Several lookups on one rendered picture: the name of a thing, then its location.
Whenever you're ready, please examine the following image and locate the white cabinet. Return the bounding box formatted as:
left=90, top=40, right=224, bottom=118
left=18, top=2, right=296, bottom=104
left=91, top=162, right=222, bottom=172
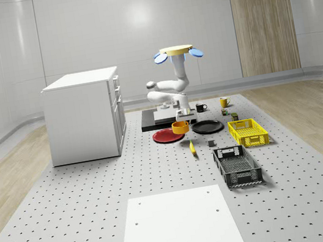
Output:
left=38, top=65, right=133, bottom=168

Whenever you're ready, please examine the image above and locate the yellow mug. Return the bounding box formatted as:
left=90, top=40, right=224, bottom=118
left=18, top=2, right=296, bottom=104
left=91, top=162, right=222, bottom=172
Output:
left=218, top=96, right=233, bottom=109

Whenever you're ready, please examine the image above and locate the dark grey basket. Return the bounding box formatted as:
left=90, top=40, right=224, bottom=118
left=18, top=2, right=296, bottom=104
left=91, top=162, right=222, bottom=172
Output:
left=211, top=141, right=266, bottom=192

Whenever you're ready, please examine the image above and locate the black plate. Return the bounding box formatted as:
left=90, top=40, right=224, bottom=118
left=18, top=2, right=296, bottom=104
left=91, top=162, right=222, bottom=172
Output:
left=190, top=117, right=226, bottom=137

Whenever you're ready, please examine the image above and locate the white board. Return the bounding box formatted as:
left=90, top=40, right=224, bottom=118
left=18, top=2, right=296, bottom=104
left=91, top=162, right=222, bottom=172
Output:
left=108, top=180, right=248, bottom=242

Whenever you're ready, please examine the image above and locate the black stove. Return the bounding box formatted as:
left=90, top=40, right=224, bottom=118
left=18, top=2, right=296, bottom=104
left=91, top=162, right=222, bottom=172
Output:
left=138, top=104, right=182, bottom=133

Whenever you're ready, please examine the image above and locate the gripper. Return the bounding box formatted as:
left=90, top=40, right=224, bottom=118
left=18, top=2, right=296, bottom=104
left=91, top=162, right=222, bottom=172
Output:
left=173, top=106, right=199, bottom=128

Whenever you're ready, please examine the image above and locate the banana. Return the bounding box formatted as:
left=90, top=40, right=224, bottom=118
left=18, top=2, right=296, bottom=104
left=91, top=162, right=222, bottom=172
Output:
left=188, top=139, right=198, bottom=156

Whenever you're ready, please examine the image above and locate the drone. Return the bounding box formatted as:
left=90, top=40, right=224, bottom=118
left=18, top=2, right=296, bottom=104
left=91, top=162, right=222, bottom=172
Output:
left=152, top=41, right=205, bottom=66

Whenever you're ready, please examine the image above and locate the black mug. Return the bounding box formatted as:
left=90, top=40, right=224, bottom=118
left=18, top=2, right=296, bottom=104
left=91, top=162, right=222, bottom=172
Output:
left=195, top=101, right=209, bottom=114

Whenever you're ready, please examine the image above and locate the yellow basket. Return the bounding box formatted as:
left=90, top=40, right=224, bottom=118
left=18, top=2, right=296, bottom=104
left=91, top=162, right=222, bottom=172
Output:
left=226, top=115, right=271, bottom=151

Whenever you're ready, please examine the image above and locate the yellow bowl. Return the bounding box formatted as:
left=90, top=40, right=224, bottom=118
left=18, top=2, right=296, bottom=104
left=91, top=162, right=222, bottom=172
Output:
left=171, top=119, right=191, bottom=136

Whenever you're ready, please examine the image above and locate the red plate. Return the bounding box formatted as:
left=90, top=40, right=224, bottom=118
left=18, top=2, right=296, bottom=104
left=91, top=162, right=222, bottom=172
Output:
left=151, top=125, right=187, bottom=146

